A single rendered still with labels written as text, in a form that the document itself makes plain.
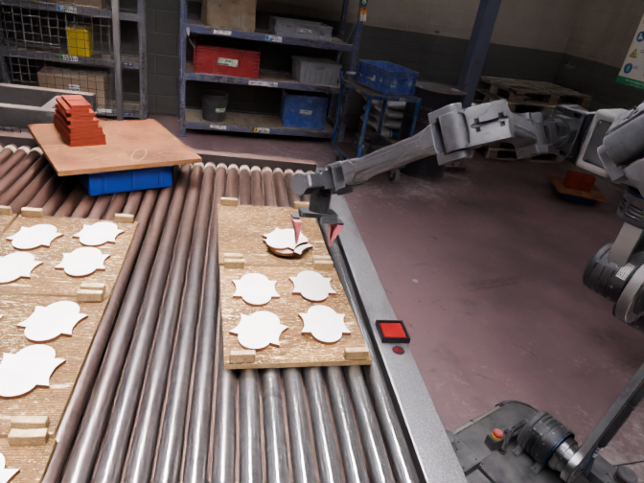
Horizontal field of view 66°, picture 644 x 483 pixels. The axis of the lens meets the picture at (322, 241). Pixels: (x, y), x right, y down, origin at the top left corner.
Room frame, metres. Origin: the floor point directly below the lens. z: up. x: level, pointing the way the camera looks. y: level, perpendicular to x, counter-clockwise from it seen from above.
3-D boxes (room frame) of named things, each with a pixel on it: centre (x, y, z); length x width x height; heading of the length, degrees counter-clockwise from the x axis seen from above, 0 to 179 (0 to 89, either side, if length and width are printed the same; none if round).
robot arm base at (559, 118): (1.32, -0.56, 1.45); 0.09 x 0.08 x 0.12; 39
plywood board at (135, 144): (1.80, 0.86, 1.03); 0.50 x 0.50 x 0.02; 41
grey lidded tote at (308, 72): (5.72, 0.39, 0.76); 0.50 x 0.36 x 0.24; 115
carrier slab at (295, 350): (1.07, 0.06, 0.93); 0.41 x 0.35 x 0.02; 16
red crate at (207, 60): (5.43, 1.33, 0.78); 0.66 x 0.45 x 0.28; 109
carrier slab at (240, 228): (1.47, 0.17, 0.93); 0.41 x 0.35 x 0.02; 16
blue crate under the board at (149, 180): (1.74, 0.81, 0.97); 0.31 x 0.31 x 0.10; 41
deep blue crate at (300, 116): (5.74, 0.47, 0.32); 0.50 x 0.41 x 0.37; 105
